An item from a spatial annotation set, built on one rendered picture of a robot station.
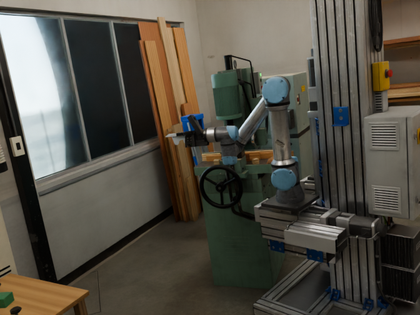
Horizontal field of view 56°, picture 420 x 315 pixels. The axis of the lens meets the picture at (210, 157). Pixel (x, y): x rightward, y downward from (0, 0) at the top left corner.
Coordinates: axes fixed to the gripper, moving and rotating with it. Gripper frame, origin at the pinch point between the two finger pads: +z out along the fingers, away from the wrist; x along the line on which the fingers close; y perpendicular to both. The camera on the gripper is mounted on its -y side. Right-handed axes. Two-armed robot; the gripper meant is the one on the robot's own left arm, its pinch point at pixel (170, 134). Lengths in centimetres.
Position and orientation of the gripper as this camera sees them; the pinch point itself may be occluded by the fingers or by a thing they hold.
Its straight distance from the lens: 207.6
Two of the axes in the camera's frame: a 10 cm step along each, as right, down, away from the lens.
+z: -9.5, 0.6, 3.1
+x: 3.0, -1.1, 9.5
